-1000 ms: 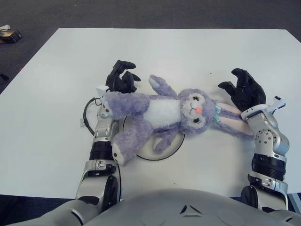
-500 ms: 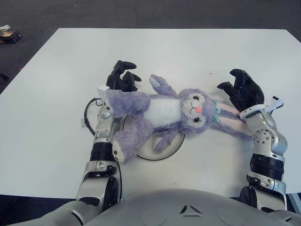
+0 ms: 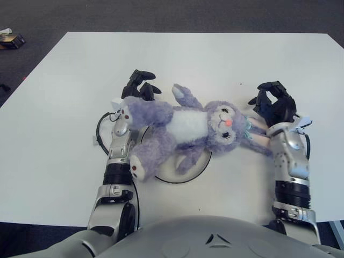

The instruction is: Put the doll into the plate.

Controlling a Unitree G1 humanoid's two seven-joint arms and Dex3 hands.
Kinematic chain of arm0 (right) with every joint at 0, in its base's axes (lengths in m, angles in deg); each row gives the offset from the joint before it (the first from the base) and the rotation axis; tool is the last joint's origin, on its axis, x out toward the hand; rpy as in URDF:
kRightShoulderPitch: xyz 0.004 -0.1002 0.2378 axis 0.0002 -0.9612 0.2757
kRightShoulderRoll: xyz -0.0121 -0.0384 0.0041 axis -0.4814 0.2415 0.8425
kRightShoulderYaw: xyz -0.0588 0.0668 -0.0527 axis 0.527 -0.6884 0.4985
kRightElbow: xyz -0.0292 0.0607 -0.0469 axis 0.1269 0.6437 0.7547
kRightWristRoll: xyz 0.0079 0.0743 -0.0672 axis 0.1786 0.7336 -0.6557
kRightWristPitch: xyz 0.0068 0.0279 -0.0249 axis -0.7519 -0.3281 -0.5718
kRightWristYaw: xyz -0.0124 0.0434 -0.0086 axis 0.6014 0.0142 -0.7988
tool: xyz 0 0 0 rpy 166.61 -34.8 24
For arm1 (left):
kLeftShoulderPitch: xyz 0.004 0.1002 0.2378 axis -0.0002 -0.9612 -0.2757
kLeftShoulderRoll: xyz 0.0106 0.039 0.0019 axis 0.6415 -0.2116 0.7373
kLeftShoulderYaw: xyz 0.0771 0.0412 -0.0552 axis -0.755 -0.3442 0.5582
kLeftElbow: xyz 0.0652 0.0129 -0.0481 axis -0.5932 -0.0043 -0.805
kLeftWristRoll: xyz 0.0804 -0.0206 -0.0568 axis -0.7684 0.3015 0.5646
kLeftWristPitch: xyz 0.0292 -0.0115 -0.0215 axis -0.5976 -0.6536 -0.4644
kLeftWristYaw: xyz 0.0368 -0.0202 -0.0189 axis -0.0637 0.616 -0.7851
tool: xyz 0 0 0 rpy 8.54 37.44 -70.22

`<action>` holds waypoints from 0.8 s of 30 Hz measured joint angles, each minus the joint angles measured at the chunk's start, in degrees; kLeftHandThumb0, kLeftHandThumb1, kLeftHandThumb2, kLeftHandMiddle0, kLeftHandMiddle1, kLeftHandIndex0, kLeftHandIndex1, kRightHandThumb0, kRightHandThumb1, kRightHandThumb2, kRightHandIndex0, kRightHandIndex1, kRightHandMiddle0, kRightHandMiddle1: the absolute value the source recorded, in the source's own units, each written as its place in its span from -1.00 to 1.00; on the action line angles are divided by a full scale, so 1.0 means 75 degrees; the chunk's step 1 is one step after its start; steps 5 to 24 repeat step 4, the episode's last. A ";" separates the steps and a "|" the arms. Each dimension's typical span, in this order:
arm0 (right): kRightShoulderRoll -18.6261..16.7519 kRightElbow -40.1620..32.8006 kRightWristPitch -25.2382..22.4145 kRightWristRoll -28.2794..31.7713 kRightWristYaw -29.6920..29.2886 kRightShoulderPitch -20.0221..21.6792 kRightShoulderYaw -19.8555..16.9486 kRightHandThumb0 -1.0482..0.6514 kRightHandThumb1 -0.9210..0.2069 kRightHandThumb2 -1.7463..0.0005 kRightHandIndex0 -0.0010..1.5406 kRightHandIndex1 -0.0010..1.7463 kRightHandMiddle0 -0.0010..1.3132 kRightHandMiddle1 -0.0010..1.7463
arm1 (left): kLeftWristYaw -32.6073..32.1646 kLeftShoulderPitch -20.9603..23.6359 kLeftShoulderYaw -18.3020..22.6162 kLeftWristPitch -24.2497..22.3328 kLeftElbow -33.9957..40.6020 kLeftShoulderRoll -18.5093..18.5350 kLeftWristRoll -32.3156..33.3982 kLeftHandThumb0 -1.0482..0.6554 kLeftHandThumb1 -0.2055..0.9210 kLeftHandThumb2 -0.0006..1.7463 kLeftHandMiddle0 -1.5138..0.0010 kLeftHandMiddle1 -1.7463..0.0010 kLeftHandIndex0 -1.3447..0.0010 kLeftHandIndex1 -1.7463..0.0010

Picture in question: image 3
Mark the purple plush bunny doll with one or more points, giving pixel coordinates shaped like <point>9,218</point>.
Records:
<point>188,129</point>

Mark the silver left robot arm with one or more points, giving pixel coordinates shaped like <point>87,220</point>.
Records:
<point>115,161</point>

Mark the grey robot torso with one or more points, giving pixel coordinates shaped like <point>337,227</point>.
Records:
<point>215,242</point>

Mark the black cardboard box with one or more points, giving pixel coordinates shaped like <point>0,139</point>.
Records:
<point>12,41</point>

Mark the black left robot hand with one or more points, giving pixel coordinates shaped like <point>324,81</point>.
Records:
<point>139,88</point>

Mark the white plate with black rim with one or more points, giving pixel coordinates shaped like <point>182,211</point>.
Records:
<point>188,169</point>

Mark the white metal table leg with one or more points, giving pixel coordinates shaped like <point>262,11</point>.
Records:
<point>338,231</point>

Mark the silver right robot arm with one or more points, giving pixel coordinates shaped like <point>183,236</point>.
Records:
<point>290,161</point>

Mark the white crumpled paper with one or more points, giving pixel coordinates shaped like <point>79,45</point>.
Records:
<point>6,31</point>

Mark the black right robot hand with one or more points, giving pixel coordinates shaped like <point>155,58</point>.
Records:
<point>276,107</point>

